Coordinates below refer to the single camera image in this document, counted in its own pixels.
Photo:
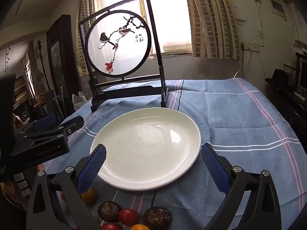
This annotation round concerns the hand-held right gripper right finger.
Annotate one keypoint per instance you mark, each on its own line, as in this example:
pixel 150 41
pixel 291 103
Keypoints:
pixel 213 165

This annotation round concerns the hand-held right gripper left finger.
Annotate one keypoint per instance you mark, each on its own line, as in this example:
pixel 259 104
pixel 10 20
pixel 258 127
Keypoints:
pixel 94 163

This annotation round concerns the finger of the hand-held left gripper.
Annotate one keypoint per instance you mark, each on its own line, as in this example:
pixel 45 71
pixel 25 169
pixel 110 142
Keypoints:
pixel 44 122
pixel 72 123

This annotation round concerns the orange kumquat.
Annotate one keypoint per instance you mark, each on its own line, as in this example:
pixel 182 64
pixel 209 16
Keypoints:
pixel 90 196

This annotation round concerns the white ceramic plate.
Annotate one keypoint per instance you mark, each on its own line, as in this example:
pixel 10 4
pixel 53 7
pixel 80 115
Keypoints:
pixel 144 148

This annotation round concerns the red cherry tomato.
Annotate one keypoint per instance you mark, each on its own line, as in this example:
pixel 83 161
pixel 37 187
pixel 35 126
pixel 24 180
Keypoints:
pixel 128 217
pixel 111 227

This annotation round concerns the white plastic bag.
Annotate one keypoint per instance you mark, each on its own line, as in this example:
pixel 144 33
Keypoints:
pixel 79 101

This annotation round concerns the cluttered bookshelf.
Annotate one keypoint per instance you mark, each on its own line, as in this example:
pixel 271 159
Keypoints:
pixel 20 88

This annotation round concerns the mandarin orange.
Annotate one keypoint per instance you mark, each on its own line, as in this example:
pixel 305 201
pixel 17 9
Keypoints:
pixel 62 196

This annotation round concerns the dark brown water chestnut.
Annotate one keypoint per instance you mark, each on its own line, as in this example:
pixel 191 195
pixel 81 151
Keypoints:
pixel 157 218
pixel 109 212

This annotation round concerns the blue striped tablecloth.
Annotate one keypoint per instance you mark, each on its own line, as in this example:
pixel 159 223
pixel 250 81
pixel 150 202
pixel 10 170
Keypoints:
pixel 227 115

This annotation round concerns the dark framed painting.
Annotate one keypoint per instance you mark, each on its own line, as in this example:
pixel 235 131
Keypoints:
pixel 60 57

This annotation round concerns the small yellow-green kumquat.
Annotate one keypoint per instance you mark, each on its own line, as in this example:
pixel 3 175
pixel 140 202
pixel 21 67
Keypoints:
pixel 139 227

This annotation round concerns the round bird embroidery table screen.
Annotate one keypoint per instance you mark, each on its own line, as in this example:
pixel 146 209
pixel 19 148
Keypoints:
pixel 134 60

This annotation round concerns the dark wooden cabinet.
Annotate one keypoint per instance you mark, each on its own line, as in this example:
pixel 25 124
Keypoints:
pixel 292 110

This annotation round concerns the black hat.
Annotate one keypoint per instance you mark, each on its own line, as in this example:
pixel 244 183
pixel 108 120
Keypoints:
pixel 279 77

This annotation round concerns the checked beige curtain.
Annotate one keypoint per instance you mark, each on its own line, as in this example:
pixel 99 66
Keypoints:
pixel 211 24
pixel 84 12

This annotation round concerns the bright window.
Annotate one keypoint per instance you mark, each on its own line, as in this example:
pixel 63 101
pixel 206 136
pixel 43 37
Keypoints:
pixel 168 16

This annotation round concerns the white wall outlet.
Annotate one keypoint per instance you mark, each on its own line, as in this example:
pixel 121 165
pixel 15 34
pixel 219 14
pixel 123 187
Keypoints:
pixel 250 47

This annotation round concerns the wall vent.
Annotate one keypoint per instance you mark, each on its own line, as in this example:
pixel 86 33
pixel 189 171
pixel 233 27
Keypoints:
pixel 278 6

